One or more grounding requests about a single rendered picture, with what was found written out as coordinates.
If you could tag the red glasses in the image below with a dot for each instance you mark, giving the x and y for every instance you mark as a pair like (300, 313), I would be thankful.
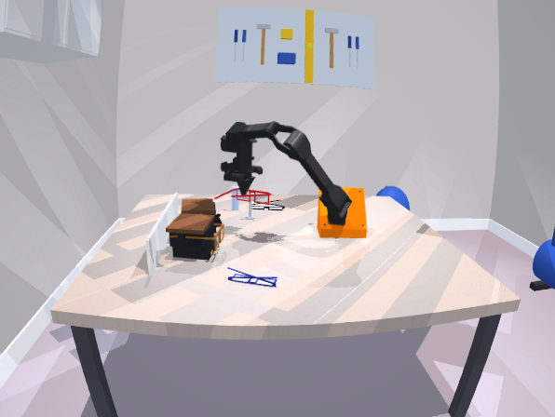
(259, 196)

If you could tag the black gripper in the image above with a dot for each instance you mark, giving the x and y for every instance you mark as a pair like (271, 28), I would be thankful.
(243, 175)

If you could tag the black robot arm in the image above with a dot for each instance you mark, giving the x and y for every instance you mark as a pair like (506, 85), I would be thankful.
(241, 137)

